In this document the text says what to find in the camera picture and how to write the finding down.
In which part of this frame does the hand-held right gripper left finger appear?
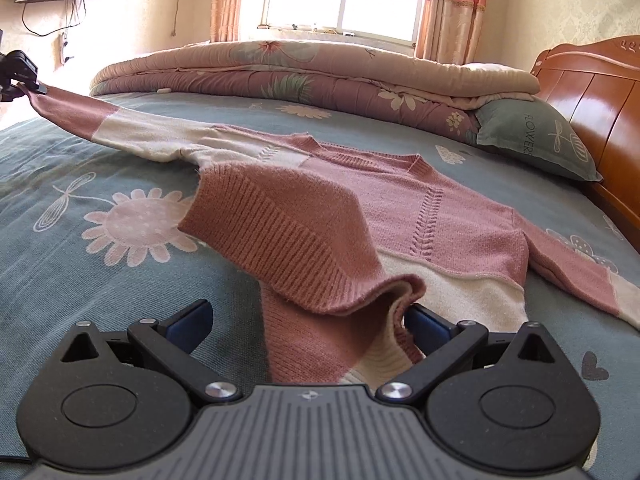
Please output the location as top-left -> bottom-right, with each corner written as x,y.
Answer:
60,299 -> 245,404

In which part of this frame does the pink and cream knit sweater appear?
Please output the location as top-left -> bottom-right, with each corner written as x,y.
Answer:
27,82 -> 640,386

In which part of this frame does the grey-blue pillow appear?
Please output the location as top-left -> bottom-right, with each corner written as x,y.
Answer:
472,97 -> 604,184

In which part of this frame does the pink floral curtain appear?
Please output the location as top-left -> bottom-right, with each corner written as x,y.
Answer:
210,0 -> 252,44
413,0 -> 494,61

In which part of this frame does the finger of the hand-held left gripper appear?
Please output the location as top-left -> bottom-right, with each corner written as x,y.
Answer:
0,49 -> 49,104

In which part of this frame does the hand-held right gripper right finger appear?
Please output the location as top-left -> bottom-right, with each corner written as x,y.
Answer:
375,305 -> 558,404

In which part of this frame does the black television cable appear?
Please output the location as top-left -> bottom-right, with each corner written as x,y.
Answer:
20,0 -> 83,38

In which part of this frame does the wooden bed headboard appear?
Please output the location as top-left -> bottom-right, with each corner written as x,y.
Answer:
530,35 -> 640,256

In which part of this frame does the folded pink floral quilt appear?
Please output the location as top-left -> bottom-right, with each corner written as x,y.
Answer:
90,39 -> 542,149

